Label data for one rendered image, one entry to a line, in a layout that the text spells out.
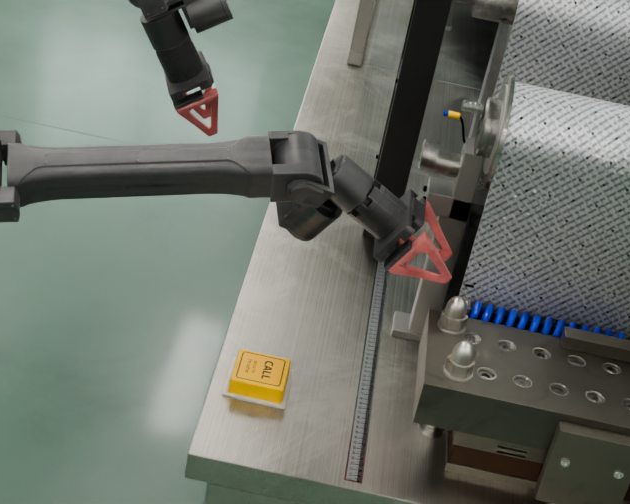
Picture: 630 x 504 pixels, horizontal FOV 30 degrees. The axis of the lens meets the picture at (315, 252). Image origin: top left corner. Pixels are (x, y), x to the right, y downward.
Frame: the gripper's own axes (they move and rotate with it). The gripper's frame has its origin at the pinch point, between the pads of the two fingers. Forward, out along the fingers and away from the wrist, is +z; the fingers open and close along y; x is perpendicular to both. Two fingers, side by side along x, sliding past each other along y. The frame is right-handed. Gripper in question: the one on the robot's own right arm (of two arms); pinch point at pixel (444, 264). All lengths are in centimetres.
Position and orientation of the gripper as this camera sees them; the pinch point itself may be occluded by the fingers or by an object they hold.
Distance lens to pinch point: 155.5
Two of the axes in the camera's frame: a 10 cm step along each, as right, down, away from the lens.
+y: -1.2, 5.1, -8.5
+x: 6.4, -6.2, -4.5
